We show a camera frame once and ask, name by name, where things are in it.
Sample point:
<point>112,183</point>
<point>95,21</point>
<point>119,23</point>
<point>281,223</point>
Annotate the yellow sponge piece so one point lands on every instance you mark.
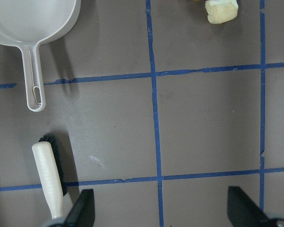
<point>221,11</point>

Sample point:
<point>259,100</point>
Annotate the beige plastic dustpan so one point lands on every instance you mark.
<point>28,24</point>

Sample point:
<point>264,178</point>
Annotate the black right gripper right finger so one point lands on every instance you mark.
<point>242,210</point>

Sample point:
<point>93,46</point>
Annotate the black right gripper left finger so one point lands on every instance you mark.
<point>82,213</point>

